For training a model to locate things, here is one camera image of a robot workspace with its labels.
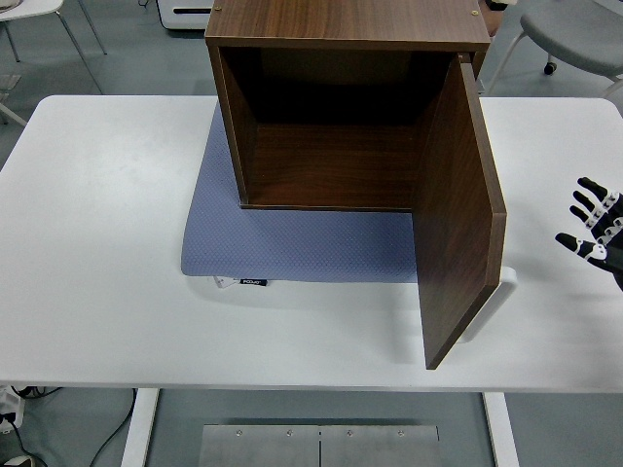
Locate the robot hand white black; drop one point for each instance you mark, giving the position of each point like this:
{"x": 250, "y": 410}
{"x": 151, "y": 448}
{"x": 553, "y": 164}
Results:
{"x": 606, "y": 228}

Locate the brown wooden cabinet door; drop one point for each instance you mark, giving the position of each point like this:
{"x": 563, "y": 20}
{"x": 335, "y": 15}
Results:
{"x": 457, "y": 233}

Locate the brown wooden cabinet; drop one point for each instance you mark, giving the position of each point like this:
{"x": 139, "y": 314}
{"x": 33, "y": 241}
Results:
{"x": 340, "y": 19}

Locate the white table leg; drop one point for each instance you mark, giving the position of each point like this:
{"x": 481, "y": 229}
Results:
{"x": 138, "y": 428}
{"x": 502, "y": 433}

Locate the blue textured mat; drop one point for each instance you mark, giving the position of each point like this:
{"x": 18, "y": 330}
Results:
{"x": 292, "y": 243}

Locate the black mat label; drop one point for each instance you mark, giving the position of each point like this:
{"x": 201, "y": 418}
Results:
{"x": 254, "y": 281}

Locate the white mat tag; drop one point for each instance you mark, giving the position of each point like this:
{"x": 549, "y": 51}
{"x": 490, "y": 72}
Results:
{"x": 225, "y": 282}

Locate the grey metal plate with screws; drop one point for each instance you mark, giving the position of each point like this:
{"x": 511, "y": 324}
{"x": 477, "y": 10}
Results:
{"x": 272, "y": 447}

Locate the white appliance with dark slot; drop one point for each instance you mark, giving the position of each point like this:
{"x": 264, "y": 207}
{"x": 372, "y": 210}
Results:
{"x": 190, "y": 19}

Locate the grey floor plate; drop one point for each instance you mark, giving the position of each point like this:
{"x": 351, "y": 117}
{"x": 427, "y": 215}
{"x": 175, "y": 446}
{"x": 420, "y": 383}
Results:
{"x": 9, "y": 81}

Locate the white chair with metal legs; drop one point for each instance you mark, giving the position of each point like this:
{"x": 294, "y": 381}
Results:
{"x": 29, "y": 7}

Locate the white power strip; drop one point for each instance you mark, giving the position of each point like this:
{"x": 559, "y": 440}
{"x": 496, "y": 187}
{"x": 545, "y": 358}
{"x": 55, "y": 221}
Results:
{"x": 9, "y": 404}

